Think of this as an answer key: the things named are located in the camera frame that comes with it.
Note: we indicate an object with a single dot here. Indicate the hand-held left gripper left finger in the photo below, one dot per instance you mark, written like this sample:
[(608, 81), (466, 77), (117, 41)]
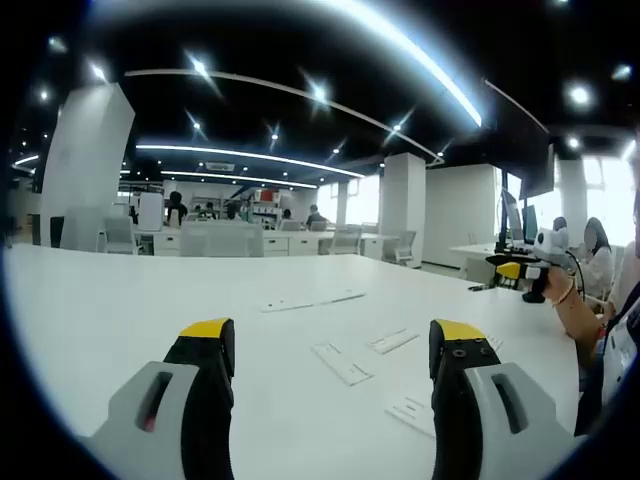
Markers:
[(200, 390)]

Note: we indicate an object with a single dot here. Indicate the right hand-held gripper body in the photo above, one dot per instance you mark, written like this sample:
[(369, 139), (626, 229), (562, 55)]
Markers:
[(550, 245)]

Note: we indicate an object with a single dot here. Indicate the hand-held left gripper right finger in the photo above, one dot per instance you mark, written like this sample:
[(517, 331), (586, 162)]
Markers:
[(460, 400)]

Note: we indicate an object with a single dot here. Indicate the white slotted socket holder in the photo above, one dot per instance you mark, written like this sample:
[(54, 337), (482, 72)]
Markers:
[(400, 412)]

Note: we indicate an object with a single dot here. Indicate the white socket holder cover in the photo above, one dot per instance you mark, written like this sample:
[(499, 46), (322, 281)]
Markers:
[(395, 340), (325, 350)]

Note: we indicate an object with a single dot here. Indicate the long white socket holder strip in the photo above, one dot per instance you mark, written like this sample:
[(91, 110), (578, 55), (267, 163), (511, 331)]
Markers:
[(310, 301)]

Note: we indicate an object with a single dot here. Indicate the person's right hand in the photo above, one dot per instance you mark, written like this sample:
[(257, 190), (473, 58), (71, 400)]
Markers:
[(559, 282)]

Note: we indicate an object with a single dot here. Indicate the upright desk monitor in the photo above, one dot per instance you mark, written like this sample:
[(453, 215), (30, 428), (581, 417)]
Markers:
[(530, 222)]

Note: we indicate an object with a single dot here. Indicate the white office desk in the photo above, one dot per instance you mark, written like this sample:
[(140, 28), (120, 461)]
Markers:
[(475, 255)]

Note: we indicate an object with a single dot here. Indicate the tilted desk monitor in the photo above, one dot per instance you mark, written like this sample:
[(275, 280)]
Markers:
[(511, 215)]

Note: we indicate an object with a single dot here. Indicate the hanging black screen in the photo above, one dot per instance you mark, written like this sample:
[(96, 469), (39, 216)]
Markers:
[(537, 172)]

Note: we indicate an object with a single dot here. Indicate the white office chair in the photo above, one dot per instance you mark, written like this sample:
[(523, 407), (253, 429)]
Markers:
[(346, 240), (120, 234), (625, 275), (400, 245)]

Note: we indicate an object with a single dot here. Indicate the narrow white pillar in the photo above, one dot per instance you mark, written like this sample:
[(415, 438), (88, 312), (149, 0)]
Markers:
[(404, 200)]

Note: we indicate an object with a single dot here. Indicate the white chest device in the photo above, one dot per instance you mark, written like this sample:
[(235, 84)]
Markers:
[(620, 355)]

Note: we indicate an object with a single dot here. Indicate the person's dark clothing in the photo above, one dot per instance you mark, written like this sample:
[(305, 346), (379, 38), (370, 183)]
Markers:
[(592, 395)]

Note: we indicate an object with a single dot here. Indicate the white desk partition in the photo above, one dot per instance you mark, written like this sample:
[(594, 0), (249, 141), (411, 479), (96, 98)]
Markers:
[(220, 239)]

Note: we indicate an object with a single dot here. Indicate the wide white pillar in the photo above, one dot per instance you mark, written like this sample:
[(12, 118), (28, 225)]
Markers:
[(85, 165)]

